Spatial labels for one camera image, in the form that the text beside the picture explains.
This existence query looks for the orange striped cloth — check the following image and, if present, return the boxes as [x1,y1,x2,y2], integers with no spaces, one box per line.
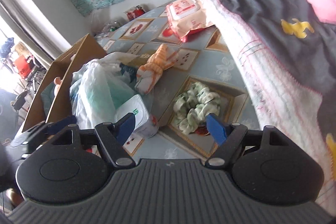
[135,44,178,94]

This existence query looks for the white green tissue pack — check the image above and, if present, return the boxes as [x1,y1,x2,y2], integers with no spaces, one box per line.
[114,94,158,138]

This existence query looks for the red snack packet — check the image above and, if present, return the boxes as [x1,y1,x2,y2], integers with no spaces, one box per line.
[125,10,135,21]

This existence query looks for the pink plush toy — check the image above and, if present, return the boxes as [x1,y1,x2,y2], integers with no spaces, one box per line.
[54,77,63,97]

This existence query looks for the white plastic bag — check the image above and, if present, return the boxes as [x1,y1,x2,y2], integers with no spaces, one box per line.
[70,52,138,129]

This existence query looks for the dark quilt yellow flowers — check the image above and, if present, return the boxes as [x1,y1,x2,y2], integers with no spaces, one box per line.
[199,0,335,189]

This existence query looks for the green white scrunchie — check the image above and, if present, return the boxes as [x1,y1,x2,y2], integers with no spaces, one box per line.
[173,82,221,135]

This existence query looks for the grey curtain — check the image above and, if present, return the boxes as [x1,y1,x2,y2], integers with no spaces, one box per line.
[1,0,71,69]

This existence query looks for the red thermos bottle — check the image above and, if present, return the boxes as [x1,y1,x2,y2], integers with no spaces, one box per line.
[133,5,145,18]

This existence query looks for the fruit pattern tablecloth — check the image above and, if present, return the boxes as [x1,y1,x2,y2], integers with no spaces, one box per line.
[95,6,259,160]

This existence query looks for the red plastic bag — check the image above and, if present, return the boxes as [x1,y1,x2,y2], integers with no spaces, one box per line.
[13,55,32,79]

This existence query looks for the teal checked towel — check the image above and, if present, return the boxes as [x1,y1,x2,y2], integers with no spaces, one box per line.
[41,82,55,117]

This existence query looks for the brown cardboard box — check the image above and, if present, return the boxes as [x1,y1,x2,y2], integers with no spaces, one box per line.
[21,34,106,132]

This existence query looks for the orange wet wipes pack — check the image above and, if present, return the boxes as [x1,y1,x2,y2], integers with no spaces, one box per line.
[166,0,214,43]

